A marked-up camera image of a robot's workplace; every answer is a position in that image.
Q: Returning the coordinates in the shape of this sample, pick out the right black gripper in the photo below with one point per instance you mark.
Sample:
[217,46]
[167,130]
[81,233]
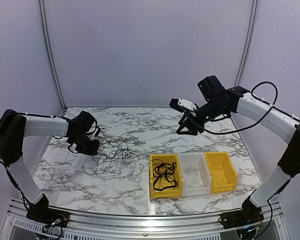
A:
[193,131]

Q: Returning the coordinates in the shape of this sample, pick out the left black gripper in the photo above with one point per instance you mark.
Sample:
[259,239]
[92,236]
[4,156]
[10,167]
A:
[92,151]

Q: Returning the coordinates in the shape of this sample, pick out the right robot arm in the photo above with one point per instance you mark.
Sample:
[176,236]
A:
[287,126]

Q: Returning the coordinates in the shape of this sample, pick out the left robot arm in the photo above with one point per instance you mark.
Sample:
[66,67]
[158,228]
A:
[16,126]

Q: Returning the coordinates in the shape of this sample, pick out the left yellow bin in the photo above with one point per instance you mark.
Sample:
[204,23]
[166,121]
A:
[165,177]

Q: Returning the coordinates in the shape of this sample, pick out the yellow bin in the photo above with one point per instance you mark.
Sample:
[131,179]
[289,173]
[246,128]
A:
[165,177]
[222,172]

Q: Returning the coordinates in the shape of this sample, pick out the white translucent bin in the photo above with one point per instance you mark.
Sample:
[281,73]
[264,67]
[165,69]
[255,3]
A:
[196,176]

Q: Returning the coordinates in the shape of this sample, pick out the right yellow bin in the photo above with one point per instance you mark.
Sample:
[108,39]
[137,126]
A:
[222,172]

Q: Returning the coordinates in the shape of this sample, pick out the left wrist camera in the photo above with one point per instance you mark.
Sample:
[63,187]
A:
[95,133]

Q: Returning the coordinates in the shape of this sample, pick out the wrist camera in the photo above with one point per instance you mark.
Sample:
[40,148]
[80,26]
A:
[181,104]
[95,133]

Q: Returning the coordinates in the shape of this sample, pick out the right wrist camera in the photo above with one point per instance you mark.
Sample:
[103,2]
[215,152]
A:
[181,104]

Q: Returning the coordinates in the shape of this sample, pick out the aluminium front rail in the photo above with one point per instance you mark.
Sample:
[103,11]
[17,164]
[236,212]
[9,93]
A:
[98,226]

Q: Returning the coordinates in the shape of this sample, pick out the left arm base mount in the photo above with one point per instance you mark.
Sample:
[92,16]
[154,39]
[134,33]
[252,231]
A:
[42,213]

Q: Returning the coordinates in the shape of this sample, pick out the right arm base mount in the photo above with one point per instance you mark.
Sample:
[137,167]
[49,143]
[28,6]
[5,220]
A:
[247,215]

